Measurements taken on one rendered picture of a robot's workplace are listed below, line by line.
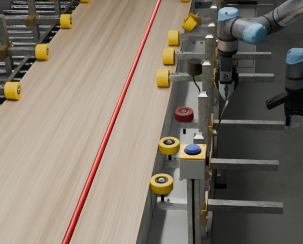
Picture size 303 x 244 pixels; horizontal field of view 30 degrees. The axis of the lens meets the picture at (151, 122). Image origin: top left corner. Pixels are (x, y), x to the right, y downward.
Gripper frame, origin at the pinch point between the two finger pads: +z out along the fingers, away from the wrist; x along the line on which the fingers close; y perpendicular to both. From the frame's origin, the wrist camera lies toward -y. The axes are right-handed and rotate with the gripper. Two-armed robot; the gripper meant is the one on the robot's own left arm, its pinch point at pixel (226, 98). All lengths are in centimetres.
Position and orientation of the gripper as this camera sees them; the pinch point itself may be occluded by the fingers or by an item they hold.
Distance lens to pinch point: 224.5
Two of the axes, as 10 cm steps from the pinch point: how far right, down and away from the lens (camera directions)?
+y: 1.4, -5.2, 8.4
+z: 0.5, 8.5, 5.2
